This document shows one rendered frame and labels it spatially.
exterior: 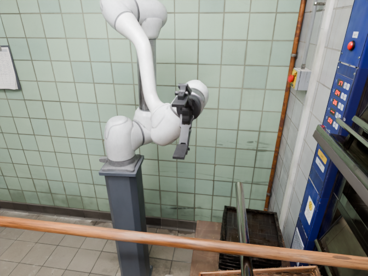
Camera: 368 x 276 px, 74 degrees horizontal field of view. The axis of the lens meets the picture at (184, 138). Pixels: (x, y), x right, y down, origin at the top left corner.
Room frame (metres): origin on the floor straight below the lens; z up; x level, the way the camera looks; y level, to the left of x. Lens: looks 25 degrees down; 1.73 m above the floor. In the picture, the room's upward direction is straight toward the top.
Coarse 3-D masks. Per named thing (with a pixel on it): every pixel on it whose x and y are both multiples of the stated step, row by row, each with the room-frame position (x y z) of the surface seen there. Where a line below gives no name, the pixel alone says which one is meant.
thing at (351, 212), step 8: (344, 200) 0.68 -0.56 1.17; (352, 200) 0.67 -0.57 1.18; (360, 200) 0.67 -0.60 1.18; (344, 208) 0.67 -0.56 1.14; (352, 208) 0.63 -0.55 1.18; (360, 208) 0.63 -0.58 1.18; (352, 216) 0.62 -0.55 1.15; (360, 216) 0.59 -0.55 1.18; (360, 224) 0.57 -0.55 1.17; (360, 232) 0.56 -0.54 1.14
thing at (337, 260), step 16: (0, 224) 0.55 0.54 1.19; (16, 224) 0.54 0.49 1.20; (32, 224) 0.54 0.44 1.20; (48, 224) 0.53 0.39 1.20; (64, 224) 0.53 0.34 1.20; (128, 240) 0.49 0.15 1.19; (144, 240) 0.48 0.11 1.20; (160, 240) 0.48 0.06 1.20; (176, 240) 0.47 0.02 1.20; (192, 240) 0.47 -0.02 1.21; (208, 240) 0.47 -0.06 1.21; (256, 256) 0.44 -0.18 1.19; (272, 256) 0.43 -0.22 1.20; (288, 256) 0.43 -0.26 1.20; (304, 256) 0.42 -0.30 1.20; (320, 256) 0.42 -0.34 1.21; (336, 256) 0.42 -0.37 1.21; (352, 256) 0.42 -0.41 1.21
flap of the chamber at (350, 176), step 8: (320, 136) 0.68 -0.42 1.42; (336, 136) 0.69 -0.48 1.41; (344, 136) 0.71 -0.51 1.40; (320, 144) 0.66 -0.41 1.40; (328, 144) 0.62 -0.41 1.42; (352, 144) 0.65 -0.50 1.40; (360, 144) 0.66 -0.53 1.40; (328, 152) 0.60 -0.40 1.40; (352, 152) 0.59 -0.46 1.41; (360, 152) 0.60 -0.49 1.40; (336, 160) 0.55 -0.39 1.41; (360, 160) 0.55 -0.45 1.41; (344, 168) 0.50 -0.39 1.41; (344, 176) 0.49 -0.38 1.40; (352, 176) 0.47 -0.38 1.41; (352, 184) 0.46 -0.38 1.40; (360, 184) 0.43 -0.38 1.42; (360, 192) 0.42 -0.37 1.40
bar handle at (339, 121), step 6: (336, 120) 0.70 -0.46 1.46; (342, 120) 0.68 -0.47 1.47; (342, 126) 0.65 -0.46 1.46; (348, 126) 0.63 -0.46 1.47; (348, 132) 0.62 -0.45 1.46; (354, 132) 0.60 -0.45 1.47; (348, 138) 0.60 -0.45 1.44; (354, 138) 0.60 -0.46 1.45; (360, 138) 0.56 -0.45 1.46; (348, 144) 0.60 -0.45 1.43; (366, 144) 0.53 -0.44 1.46
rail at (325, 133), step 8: (320, 128) 0.70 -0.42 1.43; (328, 136) 0.64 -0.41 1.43; (336, 144) 0.58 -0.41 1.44; (336, 152) 0.57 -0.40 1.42; (344, 152) 0.54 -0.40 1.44; (344, 160) 0.52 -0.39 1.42; (352, 160) 0.50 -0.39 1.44; (352, 168) 0.48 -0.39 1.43; (360, 168) 0.46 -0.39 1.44; (360, 176) 0.45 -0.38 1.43
